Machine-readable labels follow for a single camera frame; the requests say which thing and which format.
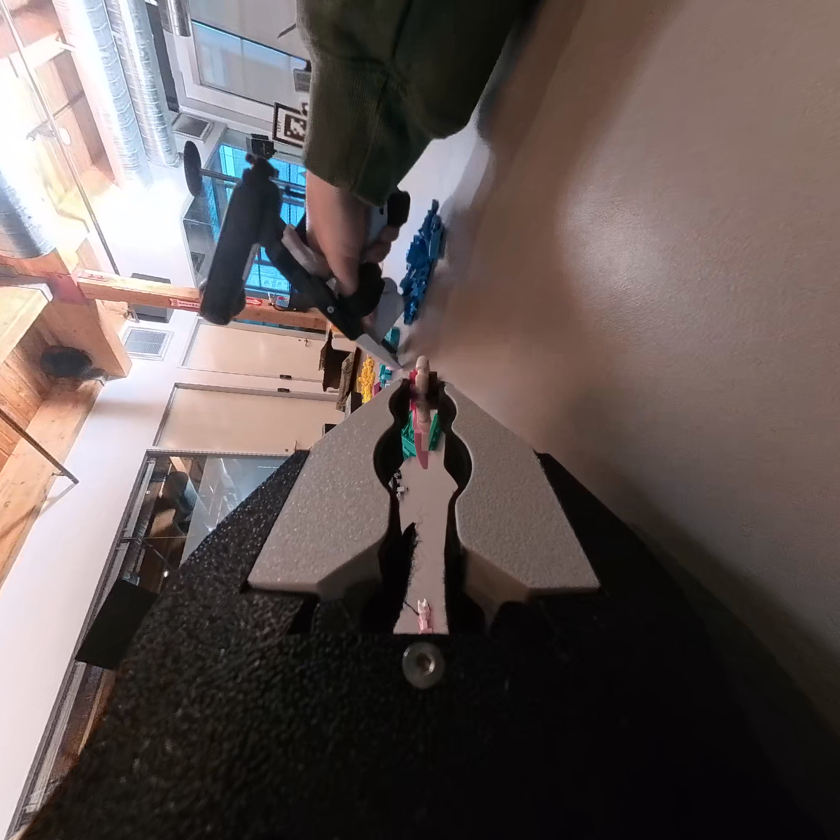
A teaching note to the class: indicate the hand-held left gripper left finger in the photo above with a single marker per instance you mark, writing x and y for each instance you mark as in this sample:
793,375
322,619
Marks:
321,525

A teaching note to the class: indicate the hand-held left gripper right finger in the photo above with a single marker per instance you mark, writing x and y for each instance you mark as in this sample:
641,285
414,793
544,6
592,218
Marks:
525,525

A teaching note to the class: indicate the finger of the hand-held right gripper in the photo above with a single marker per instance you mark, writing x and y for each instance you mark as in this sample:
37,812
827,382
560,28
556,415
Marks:
377,348
387,305

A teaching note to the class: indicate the pink white lego flower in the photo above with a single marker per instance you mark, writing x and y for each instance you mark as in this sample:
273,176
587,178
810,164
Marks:
420,420

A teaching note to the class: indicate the cluster of pink petal pieces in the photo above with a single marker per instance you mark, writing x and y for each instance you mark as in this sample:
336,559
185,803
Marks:
424,617

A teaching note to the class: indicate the person's right forearm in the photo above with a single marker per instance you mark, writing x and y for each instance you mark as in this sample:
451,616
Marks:
394,79

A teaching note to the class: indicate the pile of cyan lego pieces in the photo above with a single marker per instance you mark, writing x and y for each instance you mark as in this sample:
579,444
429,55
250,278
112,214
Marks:
392,339

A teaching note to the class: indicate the pile of yellow lego pieces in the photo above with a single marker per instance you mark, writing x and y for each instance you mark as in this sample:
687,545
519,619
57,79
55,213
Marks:
371,375

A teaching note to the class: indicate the pile of blue lego pieces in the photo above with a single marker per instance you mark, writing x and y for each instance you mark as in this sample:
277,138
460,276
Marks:
423,262

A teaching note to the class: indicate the pile of teal lego pieces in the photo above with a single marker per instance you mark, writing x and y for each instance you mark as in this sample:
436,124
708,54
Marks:
410,446

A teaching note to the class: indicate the person's right hand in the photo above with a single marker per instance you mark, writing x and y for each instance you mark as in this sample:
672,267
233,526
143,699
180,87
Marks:
341,229

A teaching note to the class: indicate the printed tag board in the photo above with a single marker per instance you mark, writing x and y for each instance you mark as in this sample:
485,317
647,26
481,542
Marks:
291,124

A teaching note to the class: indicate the black dome fixture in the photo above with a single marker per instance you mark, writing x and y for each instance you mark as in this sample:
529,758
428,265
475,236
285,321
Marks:
72,363

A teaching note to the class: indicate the black box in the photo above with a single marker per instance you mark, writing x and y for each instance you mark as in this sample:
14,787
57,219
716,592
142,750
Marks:
115,623

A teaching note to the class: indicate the camera on tripod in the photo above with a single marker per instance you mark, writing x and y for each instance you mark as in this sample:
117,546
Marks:
259,154

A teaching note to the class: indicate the white wall vent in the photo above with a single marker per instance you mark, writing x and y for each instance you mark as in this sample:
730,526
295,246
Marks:
148,342

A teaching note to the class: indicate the silver air duct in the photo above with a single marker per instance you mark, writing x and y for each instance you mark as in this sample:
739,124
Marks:
131,85

